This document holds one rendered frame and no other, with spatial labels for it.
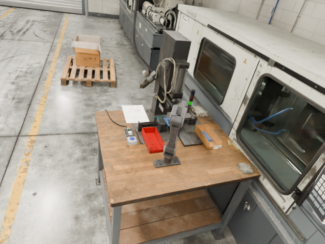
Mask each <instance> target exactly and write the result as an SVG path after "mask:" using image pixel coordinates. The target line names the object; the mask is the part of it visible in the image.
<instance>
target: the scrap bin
mask: <svg viewBox="0 0 325 244"><path fill-rule="evenodd" d="M141 134H142V137H143V139H144V141H145V144H146V146H147V149H148V151H149V154H151V153H162V152H163V151H164V150H163V148H164V145H165V144H164V142H163V140H162V138H161V136H160V134H159V132H158V130H157V128H156V127H144V128H142V132H141Z"/></svg>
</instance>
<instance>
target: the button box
mask: <svg viewBox="0 0 325 244"><path fill-rule="evenodd" d="M105 111H106V112H107V110H106V109H105ZM107 114H108V112H107ZM108 116H109V114H108ZM109 118H110V116H109ZM110 120H111V121H112V122H114V121H113V120H112V119H111V118H110ZM114 123H115V124H117V123H116V122H114ZM117 125H119V126H123V127H126V128H125V129H124V133H125V136H126V138H127V137H133V136H135V134H134V131H133V128H129V127H127V126H124V125H120V124H117ZM128 129H131V131H132V133H131V134H129V133H128Z"/></svg>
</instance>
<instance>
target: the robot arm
mask: <svg viewBox="0 0 325 244"><path fill-rule="evenodd" d="M187 110H188V104H187V102H186V101H182V102H181V103H179V104H176V105H173V108H172V111H171V114H170V118H169V122H168V123H169V124H170V137H169V140H168V142H167V144H166V145H164V148H163V150H164V151H163V155H164V158H163V159H156V160H153V164H154V166H155V168H161V167H167V166H174V165H180V164H181V161H180V160H179V158H178V157H174V156H175V153H176V149H177V148H176V145H177V134H178V131H179V130H180V127H183V123H184V120H187V121H188V120H191V119H192V115H191V113H187Z"/></svg>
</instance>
